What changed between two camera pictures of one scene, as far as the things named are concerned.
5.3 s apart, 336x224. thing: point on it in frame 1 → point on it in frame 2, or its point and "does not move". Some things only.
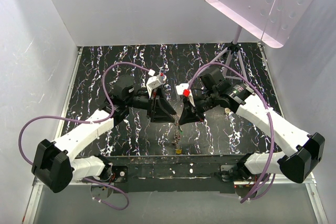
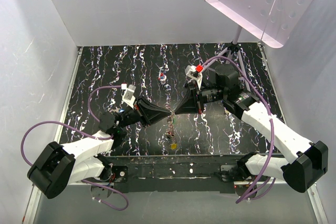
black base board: [172, 174] does not move
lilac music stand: [269, 6] does not move
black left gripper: [163, 111] → [150, 114]
